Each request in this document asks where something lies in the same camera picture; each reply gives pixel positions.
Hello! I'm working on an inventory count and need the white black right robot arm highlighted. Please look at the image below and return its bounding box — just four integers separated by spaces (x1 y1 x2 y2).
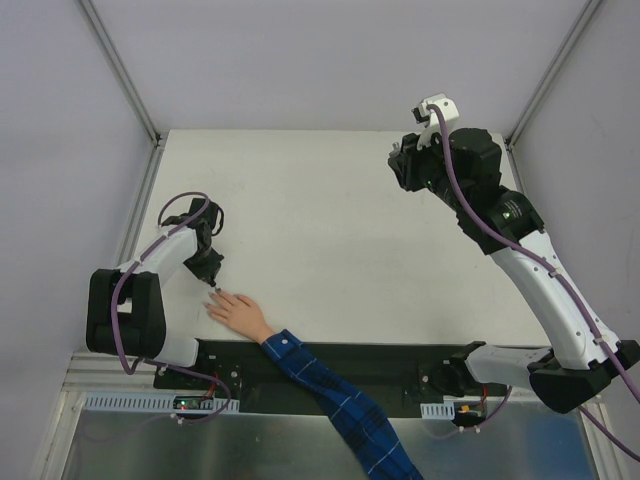
388 128 639 414

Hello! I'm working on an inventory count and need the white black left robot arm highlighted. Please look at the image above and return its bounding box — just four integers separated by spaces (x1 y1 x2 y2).
85 192 224 389

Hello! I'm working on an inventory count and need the blue plaid sleeve forearm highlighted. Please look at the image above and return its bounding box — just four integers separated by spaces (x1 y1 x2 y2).
261 330 422 479

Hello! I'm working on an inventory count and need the person's bare hand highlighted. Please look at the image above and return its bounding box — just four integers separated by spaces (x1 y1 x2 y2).
205 289 275 344

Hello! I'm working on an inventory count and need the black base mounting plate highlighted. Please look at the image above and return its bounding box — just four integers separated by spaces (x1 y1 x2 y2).
149 338 506 417

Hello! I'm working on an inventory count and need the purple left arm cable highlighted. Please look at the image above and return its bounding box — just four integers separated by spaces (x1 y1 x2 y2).
110 190 209 376

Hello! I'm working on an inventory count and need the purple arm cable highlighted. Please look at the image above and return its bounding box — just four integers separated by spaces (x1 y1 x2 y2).
429 103 640 464
110 190 209 376

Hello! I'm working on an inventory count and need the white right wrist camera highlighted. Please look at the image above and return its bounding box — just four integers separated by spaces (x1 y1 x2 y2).
412 93 460 150

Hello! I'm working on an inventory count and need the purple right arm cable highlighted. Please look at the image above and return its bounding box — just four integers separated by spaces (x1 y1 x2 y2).
429 103 640 464

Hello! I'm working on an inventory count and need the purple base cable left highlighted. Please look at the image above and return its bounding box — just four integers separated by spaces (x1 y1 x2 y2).
149 364 234 426

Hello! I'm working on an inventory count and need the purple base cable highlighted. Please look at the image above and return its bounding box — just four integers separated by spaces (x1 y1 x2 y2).
149 364 234 426
424 377 511 439

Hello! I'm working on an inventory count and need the white slotted cable duct left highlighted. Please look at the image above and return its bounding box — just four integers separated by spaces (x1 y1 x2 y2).
84 392 240 415

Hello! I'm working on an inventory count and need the white slotted cable duct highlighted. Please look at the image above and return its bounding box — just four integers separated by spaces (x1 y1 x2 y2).
84 392 240 415
420 401 456 421

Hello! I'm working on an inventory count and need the aluminium frame post left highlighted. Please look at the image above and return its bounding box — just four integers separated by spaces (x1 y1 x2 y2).
75 0 162 147

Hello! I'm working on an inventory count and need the aluminium frame post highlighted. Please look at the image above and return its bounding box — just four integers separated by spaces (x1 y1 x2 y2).
505 0 606 152
75 0 162 147

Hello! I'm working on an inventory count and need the aluminium frame post right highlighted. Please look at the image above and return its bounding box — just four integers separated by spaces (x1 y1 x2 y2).
505 0 606 152

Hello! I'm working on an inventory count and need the white slotted cable duct right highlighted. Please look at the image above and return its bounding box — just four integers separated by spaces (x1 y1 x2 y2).
420 401 456 421

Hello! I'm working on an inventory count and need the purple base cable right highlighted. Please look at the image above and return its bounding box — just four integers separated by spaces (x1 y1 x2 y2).
424 377 511 439

